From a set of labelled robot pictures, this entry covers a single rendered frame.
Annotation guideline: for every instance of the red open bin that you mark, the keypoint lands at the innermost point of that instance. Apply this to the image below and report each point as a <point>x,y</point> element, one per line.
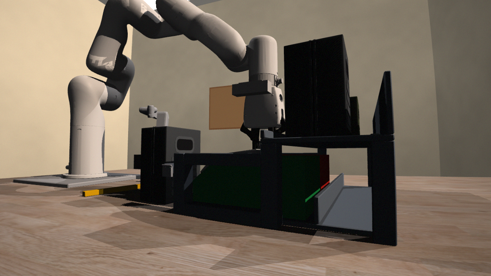
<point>324,171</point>

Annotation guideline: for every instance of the yellow bar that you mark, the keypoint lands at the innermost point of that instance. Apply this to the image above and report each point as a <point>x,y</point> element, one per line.
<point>110,190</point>

